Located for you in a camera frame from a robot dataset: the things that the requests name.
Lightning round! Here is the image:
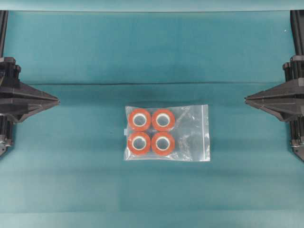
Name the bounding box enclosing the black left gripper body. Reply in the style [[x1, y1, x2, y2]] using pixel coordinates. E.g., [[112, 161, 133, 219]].
[[0, 57, 24, 133]]

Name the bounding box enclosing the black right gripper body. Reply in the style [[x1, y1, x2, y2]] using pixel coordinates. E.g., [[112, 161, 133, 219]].
[[283, 56, 304, 133]]

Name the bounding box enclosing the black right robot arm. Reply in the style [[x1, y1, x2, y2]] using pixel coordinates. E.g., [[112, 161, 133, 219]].
[[245, 10, 304, 160]]

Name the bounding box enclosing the orange tape roll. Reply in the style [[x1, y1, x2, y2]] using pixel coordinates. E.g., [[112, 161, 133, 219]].
[[127, 132, 151, 155], [151, 132, 175, 156], [152, 109, 175, 132], [128, 108, 151, 131]]

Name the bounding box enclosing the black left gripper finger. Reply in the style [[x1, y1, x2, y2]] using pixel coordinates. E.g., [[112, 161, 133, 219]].
[[14, 82, 59, 102], [14, 101, 60, 123]]

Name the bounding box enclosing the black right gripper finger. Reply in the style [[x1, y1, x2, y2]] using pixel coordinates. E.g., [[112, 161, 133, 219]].
[[245, 82, 291, 103], [245, 101, 291, 122]]

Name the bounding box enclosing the clear zip bag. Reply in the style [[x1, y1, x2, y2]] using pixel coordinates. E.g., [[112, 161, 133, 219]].
[[124, 104, 210, 162]]

